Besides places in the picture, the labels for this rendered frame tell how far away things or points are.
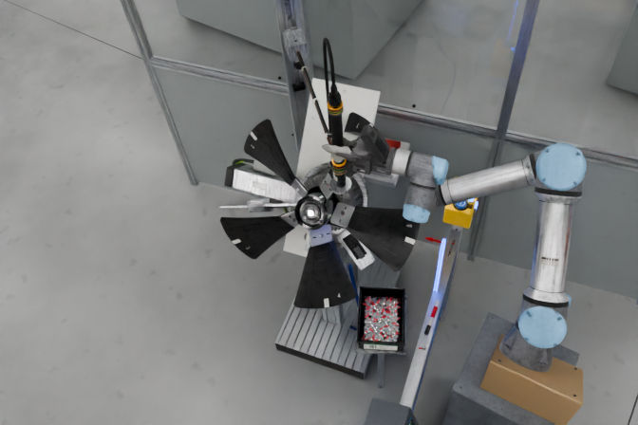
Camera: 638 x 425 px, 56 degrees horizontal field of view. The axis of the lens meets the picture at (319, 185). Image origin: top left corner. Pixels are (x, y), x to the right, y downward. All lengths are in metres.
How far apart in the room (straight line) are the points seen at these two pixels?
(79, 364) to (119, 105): 1.88
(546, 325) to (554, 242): 0.22
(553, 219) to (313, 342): 1.68
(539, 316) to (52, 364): 2.51
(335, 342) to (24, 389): 1.57
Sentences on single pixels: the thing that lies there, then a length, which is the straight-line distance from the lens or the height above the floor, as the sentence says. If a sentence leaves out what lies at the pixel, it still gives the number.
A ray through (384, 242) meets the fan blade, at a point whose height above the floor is 1.17.
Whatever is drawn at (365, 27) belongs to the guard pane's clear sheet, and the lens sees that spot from 2.41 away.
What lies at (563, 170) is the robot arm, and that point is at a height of 1.66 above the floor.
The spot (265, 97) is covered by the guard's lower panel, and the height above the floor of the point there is 0.91.
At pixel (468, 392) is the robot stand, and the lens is 2.00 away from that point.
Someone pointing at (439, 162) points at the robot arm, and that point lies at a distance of 1.71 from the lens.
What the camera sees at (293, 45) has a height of 1.47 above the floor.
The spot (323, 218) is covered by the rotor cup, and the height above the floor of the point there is 1.22.
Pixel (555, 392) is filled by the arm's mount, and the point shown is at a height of 1.20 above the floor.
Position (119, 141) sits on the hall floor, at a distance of 4.23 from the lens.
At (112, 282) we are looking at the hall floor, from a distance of 3.57.
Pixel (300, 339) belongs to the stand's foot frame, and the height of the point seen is 0.08.
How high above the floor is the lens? 2.87
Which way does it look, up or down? 52 degrees down
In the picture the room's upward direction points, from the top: 7 degrees counter-clockwise
